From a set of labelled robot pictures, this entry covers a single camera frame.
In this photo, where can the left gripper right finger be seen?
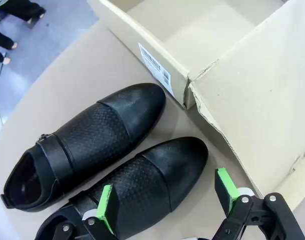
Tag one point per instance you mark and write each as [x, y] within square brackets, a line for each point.
[245, 215]

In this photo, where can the bystander in black trousers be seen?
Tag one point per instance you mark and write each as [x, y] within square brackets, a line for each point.
[1, 40]

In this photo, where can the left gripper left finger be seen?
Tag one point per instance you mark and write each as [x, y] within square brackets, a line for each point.
[110, 212]

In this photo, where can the black leather buckle shoe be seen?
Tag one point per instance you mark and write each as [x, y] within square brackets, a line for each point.
[147, 180]
[92, 130]

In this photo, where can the white barcode label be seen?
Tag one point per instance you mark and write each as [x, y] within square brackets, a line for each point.
[153, 62]

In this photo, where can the cardboard shoe box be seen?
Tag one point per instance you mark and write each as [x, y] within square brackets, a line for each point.
[255, 100]

